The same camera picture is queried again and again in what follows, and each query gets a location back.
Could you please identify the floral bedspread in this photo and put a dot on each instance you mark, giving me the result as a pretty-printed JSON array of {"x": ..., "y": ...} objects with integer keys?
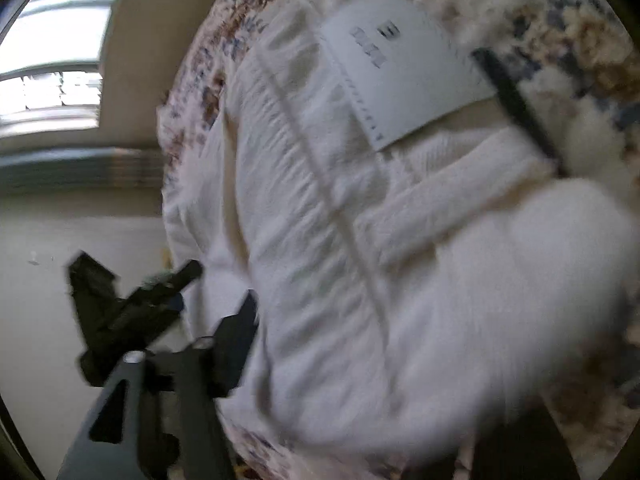
[{"x": 575, "y": 25}]

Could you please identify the radiator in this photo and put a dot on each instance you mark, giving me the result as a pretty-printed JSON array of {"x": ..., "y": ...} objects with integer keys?
[{"x": 80, "y": 167}]

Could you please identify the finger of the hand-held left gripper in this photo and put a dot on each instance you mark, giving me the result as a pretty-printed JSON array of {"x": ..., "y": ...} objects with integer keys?
[
  {"x": 92, "y": 280},
  {"x": 175, "y": 280}
]

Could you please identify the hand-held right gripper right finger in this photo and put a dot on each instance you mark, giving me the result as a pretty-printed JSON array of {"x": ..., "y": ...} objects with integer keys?
[{"x": 520, "y": 455}]

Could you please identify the window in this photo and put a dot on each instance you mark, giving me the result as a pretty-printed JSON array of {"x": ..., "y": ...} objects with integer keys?
[{"x": 55, "y": 35}]

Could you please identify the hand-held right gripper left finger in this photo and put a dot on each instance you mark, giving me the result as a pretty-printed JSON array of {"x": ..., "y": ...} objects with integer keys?
[{"x": 244, "y": 322}]

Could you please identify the black pen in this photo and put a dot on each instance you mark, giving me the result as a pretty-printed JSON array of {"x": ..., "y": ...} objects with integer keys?
[{"x": 520, "y": 110}]

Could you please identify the white paper sheet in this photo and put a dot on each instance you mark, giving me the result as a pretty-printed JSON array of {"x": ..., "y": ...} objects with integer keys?
[{"x": 410, "y": 65}]

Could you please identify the white towel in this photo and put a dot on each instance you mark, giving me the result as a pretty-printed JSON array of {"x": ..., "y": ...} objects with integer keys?
[{"x": 310, "y": 260}]

